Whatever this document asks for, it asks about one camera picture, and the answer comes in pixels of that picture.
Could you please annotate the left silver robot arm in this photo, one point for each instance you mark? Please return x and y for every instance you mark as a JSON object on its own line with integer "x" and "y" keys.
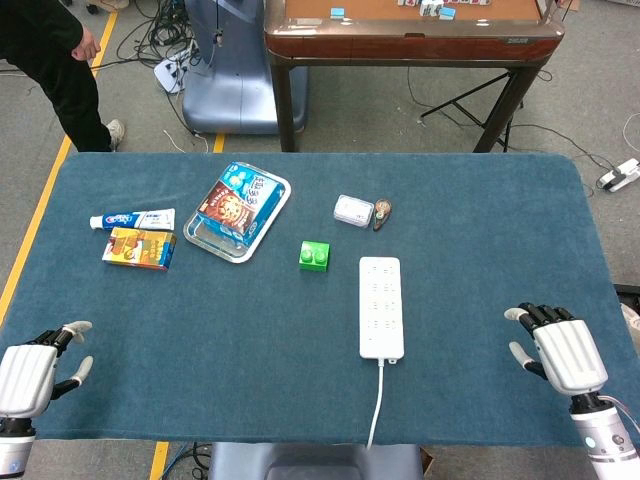
{"x": 14, "y": 450}

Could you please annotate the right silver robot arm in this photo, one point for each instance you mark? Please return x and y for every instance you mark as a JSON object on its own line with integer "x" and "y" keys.
{"x": 602, "y": 440}

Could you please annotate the green toy building block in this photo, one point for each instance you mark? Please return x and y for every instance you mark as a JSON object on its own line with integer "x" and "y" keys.
{"x": 314, "y": 257}

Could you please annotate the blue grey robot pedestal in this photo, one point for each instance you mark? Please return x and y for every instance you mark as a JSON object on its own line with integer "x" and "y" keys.
{"x": 240, "y": 85}

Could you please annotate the silver metal tray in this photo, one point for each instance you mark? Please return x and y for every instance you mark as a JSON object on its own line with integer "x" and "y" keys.
{"x": 220, "y": 247}

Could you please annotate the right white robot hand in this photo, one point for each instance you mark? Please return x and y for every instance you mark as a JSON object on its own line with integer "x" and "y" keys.
{"x": 570, "y": 355}

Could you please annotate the brown mahjong table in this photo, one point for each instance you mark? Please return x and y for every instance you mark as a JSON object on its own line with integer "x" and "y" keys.
{"x": 410, "y": 42}

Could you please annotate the blue cookie box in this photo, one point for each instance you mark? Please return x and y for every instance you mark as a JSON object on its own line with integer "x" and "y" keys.
{"x": 240, "y": 205}

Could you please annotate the blue table cloth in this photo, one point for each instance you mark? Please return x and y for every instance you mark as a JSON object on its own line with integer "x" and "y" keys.
{"x": 250, "y": 340}

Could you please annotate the white blue toothpaste tube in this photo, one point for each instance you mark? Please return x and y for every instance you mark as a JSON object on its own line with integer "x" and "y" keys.
{"x": 135, "y": 219}

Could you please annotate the clear plastic card box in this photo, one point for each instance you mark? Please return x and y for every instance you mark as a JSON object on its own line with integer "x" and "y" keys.
{"x": 352, "y": 210}

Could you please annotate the upright mahjong tile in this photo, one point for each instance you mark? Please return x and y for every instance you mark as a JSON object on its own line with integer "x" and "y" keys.
{"x": 430, "y": 7}

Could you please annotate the black tripod stand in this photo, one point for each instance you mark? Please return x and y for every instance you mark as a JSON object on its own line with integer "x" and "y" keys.
{"x": 470, "y": 97}

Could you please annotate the white floor power strip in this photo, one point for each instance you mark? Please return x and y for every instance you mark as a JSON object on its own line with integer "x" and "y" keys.
{"x": 172, "y": 72}
{"x": 620, "y": 176}

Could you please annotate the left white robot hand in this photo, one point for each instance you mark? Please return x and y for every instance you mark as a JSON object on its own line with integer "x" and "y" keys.
{"x": 25, "y": 375}

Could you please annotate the blue backed mahjong tile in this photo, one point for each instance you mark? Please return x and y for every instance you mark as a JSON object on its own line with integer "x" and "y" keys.
{"x": 447, "y": 13}
{"x": 337, "y": 13}

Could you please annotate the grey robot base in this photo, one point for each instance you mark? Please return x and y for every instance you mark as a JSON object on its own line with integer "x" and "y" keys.
{"x": 315, "y": 462}

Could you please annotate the brown correction tape dispenser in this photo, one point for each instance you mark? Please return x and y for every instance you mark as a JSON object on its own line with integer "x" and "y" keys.
{"x": 382, "y": 212}

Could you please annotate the person in black clothes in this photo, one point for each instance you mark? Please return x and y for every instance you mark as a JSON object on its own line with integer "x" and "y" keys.
{"x": 55, "y": 65}

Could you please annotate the orange yellow snack box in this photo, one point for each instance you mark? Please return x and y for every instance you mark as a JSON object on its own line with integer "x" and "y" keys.
{"x": 140, "y": 248}

